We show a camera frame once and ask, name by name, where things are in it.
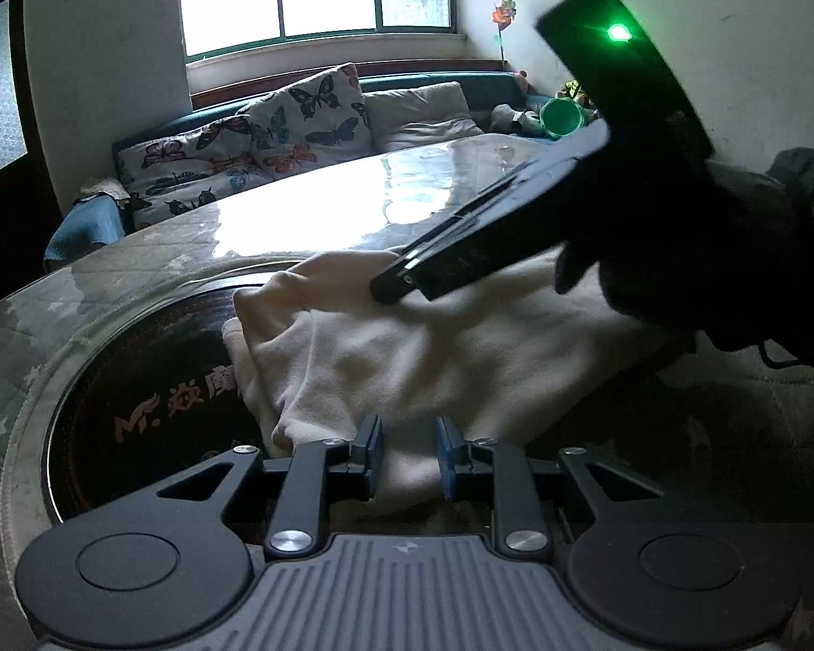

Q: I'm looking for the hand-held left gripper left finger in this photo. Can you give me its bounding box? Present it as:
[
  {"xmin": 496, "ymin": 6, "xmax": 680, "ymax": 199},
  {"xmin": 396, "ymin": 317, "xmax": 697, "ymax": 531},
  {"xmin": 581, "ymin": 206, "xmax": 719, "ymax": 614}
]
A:
[{"xmin": 61, "ymin": 413, "xmax": 384, "ymax": 553}]

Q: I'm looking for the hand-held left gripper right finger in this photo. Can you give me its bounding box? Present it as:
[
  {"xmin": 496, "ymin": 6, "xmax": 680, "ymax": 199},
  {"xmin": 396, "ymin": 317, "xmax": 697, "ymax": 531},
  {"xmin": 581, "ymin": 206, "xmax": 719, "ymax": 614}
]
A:
[{"xmin": 434, "ymin": 416, "xmax": 666, "ymax": 552}]

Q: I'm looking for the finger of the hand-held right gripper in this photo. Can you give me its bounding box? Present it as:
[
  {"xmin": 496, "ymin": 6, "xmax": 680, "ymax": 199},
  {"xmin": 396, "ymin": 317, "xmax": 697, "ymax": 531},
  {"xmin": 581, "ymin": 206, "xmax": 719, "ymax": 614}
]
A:
[{"xmin": 370, "ymin": 176, "xmax": 531, "ymax": 306}]

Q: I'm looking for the cream garment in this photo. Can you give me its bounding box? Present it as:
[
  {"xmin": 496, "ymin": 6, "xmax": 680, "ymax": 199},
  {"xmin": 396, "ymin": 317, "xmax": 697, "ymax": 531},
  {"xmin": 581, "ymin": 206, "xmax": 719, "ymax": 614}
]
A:
[{"xmin": 222, "ymin": 244, "xmax": 693, "ymax": 523}]

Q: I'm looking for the person's right hand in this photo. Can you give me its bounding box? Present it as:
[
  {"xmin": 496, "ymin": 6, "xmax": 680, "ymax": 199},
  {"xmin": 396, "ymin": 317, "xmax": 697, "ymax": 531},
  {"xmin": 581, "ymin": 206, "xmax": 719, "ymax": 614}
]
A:
[{"xmin": 555, "ymin": 163, "xmax": 778, "ymax": 339}]

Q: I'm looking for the green plastic cup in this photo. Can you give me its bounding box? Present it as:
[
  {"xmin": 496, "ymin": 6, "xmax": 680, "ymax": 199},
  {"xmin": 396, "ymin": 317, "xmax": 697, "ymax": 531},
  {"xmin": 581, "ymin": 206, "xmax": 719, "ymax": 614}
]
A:
[{"xmin": 539, "ymin": 96, "xmax": 593, "ymax": 143}]

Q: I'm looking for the grey stuffed toy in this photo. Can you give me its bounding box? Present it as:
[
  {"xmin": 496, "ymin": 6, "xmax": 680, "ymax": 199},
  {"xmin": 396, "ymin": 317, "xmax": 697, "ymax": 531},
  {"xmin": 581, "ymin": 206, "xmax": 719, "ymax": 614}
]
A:
[{"xmin": 492, "ymin": 103, "xmax": 545, "ymax": 138}]

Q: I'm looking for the colourful pinwheel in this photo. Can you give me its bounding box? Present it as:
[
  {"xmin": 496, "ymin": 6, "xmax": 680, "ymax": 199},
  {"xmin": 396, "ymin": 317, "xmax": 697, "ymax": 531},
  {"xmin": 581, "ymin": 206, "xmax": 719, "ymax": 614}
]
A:
[{"xmin": 489, "ymin": 0, "xmax": 520, "ymax": 73}]

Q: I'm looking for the beige pillow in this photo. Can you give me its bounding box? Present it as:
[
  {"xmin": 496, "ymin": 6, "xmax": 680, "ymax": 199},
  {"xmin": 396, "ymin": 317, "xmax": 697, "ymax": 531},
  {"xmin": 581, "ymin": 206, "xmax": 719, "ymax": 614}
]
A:
[{"xmin": 363, "ymin": 81, "xmax": 486, "ymax": 154}]

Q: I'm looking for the round dark table hot plate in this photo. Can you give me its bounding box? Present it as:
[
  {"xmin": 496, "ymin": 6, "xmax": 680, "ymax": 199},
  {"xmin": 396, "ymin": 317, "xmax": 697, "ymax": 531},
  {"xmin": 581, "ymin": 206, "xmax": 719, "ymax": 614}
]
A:
[{"xmin": 41, "ymin": 277, "xmax": 292, "ymax": 525}]

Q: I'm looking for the grey star quilted table cover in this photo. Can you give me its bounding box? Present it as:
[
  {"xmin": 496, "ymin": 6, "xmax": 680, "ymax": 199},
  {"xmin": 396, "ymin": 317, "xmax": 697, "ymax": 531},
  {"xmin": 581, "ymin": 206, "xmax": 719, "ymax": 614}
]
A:
[{"xmin": 0, "ymin": 136, "xmax": 814, "ymax": 651}]

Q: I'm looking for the small beige cloth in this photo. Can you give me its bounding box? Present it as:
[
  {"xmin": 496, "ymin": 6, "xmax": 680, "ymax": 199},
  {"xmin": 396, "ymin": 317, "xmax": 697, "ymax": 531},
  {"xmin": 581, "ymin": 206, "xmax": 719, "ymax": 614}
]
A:
[{"xmin": 74, "ymin": 176, "xmax": 133, "ymax": 209}]

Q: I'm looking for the blue cloth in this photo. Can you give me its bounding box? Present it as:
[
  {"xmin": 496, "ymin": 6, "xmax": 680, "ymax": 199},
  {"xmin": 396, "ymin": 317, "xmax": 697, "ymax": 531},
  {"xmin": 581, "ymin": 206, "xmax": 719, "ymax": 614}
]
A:
[{"xmin": 42, "ymin": 193, "xmax": 133, "ymax": 272}]

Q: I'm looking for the dark wooden door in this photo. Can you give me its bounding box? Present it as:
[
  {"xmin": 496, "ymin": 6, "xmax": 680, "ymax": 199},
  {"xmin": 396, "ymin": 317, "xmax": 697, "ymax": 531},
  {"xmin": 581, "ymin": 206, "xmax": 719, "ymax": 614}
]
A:
[{"xmin": 0, "ymin": 0, "xmax": 63, "ymax": 218}]

